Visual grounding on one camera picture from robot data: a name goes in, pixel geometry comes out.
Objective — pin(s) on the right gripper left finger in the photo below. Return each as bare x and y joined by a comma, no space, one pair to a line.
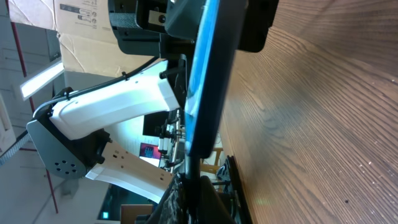
172,208

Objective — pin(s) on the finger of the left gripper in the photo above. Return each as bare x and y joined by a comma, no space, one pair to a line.
258,20

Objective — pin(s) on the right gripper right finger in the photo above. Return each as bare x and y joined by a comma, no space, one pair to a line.
211,209

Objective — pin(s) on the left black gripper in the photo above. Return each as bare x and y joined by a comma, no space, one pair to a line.
157,28

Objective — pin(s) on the Samsung Galaxy smartphone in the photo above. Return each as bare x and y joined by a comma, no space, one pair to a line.
217,40

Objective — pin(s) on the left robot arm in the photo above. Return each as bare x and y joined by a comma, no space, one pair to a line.
69,130

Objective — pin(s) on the background monitor screen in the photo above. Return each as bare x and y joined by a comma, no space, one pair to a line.
150,153

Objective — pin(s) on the cardboard backdrop panel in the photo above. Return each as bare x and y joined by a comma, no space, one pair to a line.
87,43

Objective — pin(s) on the ceiling light panel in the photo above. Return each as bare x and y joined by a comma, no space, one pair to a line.
44,76

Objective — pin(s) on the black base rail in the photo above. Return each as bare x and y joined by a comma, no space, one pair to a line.
242,215

